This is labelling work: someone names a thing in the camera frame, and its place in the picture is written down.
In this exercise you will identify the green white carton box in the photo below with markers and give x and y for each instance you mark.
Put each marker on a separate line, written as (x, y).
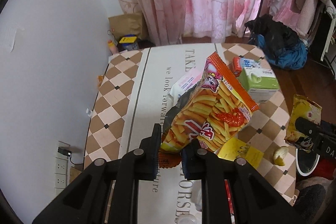
(259, 83)

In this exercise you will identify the orange fries snack bag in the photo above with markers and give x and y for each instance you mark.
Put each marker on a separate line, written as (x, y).
(212, 111)

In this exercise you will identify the black clothes pile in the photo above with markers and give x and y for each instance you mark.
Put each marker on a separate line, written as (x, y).
(271, 35)

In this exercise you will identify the white round trash bin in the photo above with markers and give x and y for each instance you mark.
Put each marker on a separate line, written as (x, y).
(305, 162)

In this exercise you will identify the black plug with cable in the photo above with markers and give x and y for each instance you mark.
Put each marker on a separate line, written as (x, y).
(67, 153)

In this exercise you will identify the clear spray bottle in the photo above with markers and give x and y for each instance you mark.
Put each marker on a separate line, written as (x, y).
(89, 112)

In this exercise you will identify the blue yellow lidded jar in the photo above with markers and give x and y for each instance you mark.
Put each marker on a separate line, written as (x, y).
(129, 42)

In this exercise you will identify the yellow crumpled wrapper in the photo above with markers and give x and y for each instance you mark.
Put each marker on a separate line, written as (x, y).
(280, 155)

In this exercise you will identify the white wall power strip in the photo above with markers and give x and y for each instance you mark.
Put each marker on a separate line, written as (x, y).
(61, 169)

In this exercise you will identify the brown paper bag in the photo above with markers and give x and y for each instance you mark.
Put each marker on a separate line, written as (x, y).
(129, 24)

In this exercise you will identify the blue sleeping bag pile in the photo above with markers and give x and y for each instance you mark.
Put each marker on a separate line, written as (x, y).
(289, 58)

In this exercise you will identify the pink white box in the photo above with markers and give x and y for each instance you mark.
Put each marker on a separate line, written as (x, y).
(187, 81)

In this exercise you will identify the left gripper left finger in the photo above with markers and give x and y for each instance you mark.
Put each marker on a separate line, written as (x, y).
(152, 145)

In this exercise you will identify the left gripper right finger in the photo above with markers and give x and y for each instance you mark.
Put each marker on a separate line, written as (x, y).
(194, 164)

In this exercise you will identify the clear plastic cup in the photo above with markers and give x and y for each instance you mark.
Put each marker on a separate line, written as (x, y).
(187, 219)

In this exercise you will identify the yellow panda snack bag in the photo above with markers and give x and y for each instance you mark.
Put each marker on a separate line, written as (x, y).
(305, 116)

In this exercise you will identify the checkered bed cover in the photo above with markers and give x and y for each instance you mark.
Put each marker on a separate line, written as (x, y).
(134, 96)

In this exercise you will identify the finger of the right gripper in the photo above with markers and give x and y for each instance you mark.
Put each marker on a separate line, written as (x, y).
(307, 127)

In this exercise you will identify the yellow flat box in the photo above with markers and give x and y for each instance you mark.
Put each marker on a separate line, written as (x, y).
(236, 148)

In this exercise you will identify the orange small bottle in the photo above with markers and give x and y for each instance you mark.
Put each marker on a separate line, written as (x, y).
(112, 47)

